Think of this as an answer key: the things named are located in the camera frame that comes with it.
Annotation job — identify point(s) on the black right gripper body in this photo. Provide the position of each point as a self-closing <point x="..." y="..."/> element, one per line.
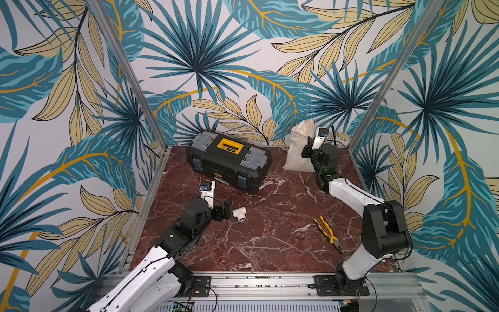
<point x="308" y="150"/>

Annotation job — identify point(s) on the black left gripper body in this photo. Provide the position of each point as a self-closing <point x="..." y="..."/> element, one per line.
<point x="217" y="214"/>

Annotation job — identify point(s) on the white cloth soil bag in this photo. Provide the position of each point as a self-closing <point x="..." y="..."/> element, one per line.
<point x="298" y="141"/>

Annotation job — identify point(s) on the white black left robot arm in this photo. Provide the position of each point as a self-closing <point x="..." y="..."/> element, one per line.
<point x="161" y="276"/>

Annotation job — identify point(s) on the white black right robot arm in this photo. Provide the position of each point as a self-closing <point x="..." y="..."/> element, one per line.
<point x="384" y="230"/>

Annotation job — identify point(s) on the white PVC tee fitting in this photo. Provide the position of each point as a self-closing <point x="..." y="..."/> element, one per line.
<point x="240" y="214"/>

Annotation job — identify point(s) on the black yellow plastic toolbox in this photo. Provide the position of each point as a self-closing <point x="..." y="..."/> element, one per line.
<point x="228" y="160"/>

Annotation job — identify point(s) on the yellow black pliers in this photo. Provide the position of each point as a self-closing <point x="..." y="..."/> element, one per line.
<point x="327" y="231"/>

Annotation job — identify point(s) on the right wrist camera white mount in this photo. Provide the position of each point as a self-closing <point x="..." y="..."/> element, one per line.
<point x="320" y="137"/>

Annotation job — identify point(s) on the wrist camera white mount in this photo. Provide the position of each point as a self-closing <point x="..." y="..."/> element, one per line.
<point x="320" y="137"/>
<point x="207" y="192"/>

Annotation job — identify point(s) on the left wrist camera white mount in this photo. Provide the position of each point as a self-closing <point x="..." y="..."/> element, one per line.
<point x="207" y="192"/>

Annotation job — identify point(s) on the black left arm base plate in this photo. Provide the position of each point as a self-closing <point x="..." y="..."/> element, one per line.
<point x="198" y="287"/>

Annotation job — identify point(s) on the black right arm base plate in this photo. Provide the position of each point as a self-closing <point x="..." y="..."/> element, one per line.
<point x="330" y="285"/>

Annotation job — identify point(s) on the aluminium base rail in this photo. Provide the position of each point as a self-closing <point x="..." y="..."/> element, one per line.
<point x="243" y="291"/>

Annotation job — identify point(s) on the left aluminium corner post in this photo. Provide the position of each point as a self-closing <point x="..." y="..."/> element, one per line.
<point x="115" y="44"/>

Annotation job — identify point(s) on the aluminium corner post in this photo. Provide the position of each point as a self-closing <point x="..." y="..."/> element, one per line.
<point x="115" y="44"/>
<point x="420" y="28"/>

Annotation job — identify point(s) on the right aluminium corner post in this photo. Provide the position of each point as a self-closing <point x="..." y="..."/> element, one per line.
<point x="420" y="28"/>

